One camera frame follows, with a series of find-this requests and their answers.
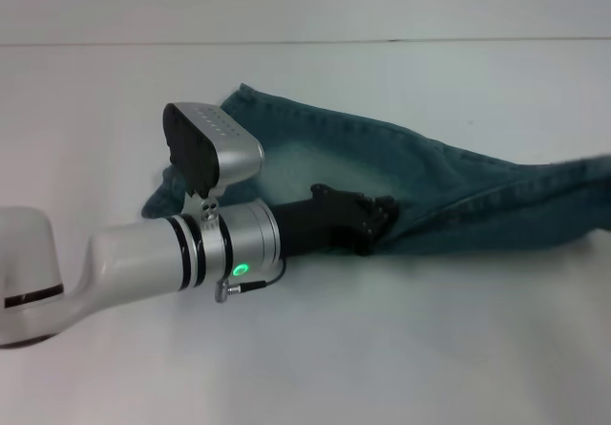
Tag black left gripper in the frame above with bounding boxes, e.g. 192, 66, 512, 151
275, 183, 402, 260

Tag blue denim shorts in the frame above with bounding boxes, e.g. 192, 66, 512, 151
140, 82, 611, 265

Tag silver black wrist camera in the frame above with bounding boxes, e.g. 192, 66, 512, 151
161, 101, 266, 225

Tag thin black cable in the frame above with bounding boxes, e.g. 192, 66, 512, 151
213, 257, 288, 305

